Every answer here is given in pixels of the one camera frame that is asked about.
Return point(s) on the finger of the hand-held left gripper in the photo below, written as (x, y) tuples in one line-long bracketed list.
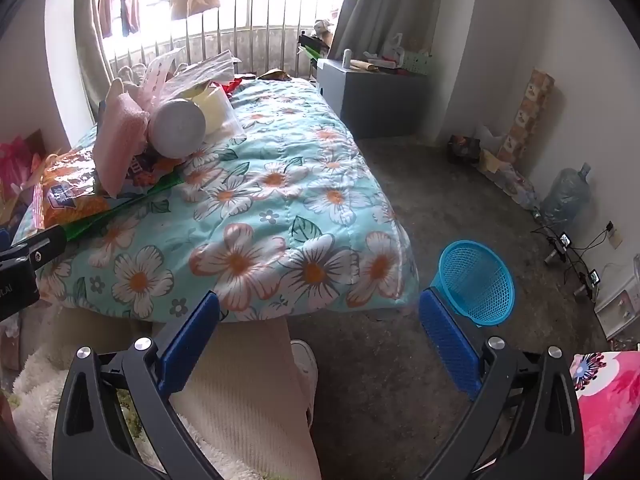
[(42, 247)]

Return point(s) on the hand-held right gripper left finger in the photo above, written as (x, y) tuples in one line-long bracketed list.
[(192, 340)]

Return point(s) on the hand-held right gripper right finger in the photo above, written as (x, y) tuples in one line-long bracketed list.
[(447, 340)]

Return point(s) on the pink orange snack bag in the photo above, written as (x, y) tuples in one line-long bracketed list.
[(75, 195)]

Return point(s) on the blue mesh basket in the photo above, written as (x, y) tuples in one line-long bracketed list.
[(477, 280)]

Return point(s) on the pink plastic bag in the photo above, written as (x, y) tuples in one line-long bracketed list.
[(17, 160)]

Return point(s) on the white shoe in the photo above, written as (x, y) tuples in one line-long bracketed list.
[(306, 370)]

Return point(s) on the white fluffy cloth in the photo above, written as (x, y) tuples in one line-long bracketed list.
[(40, 400)]

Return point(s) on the pink towel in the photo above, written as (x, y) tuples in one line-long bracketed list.
[(120, 145)]

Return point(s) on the floral turquoise blanket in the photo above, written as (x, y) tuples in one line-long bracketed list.
[(280, 200)]

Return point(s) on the white plastic drawer box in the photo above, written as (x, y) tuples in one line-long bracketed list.
[(620, 310)]

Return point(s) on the pink printed blanket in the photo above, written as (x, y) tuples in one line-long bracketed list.
[(610, 410)]

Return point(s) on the white paper roll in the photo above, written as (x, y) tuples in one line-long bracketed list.
[(177, 127)]

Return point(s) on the clear blue water jug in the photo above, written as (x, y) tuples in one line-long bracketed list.
[(567, 197)]

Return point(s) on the dark bag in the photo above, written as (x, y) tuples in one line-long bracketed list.
[(462, 149)]

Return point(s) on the beige curtain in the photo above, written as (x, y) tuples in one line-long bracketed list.
[(92, 35)]

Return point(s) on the yellow plastic cup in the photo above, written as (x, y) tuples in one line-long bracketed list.
[(215, 107)]

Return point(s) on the crumpled white tissue paper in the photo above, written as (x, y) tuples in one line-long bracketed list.
[(205, 72)]

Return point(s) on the pale green basket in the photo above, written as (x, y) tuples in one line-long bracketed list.
[(416, 62)]

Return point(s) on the small white bottle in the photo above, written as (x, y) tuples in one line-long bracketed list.
[(348, 59)]

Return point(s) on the metal balcony railing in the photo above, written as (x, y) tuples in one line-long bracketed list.
[(260, 25)]

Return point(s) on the green plastic object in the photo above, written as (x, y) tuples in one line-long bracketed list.
[(314, 47)]

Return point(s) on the grey curtain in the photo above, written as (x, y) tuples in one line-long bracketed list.
[(390, 5)]

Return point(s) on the wall outlet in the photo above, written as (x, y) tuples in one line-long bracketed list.
[(615, 237)]

